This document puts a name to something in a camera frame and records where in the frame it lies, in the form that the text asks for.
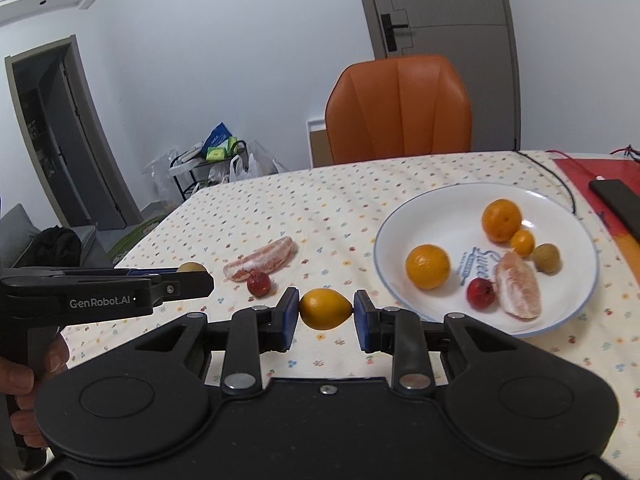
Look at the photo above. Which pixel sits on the person's left hand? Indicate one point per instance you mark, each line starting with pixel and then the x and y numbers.
pixel 20 383

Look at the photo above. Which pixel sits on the small yellow kumquat front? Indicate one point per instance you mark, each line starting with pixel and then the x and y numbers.
pixel 324 309

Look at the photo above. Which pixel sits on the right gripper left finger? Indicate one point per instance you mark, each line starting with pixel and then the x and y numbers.
pixel 250 333

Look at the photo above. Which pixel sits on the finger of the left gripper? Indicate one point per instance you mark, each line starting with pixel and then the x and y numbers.
pixel 173 286
pixel 138 272

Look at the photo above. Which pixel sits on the black shelf rack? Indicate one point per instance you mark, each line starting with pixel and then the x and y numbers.
pixel 190 170

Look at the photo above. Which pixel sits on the dark open doorway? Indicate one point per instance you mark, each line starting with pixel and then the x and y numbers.
pixel 65 139

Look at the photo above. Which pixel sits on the grey door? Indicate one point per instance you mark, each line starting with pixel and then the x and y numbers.
pixel 477 38

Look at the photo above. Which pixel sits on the large orange back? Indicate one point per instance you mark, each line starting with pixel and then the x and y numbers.
pixel 501 219

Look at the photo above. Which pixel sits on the red cherry fruit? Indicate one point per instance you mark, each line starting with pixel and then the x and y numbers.
pixel 481 294
pixel 259 284

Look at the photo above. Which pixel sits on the grey sofa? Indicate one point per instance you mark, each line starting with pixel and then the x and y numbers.
pixel 18 233

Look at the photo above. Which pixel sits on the large orange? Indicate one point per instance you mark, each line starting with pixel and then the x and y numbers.
pixel 501 219
pixel 427 266

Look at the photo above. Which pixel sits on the brown longan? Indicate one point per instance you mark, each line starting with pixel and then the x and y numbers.
pixel 192 267
pixel 546 258

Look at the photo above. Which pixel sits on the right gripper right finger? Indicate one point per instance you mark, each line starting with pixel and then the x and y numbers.
pixel 402 335

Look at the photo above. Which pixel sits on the blue snack bag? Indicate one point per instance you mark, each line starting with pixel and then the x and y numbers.
pixel 218 138

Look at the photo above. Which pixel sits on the black bag on sofa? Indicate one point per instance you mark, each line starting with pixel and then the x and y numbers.
pixel 54 246

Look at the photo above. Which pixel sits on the small yellow kumquat back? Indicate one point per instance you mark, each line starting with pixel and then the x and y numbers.
pixel 523 243

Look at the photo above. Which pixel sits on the red table mat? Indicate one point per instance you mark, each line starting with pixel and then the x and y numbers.
pixel 582 169

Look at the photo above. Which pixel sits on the large orange front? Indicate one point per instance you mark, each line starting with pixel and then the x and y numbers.
pixel 427 266

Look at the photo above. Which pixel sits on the small yellow kumquat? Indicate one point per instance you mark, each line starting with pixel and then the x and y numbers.
pixel 523 243
pixel 324 309

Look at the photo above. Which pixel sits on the black remote control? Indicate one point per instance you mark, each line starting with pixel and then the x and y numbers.
pixel 622 201

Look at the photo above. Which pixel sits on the white plastic bag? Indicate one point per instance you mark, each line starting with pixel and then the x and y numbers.
pixel 236 170

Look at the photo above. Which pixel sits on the orange leather chair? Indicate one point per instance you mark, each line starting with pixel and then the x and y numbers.
pixel 398 107

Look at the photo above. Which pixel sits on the pomelo segment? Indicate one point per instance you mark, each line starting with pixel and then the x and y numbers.
pixel 517 287
pixel 267 259

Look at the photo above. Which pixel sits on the white plate blue rim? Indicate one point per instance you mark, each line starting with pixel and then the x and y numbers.
pixel 451 218

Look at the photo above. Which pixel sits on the floral patterned tablecloth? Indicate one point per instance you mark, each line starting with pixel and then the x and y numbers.
pixel 333 214

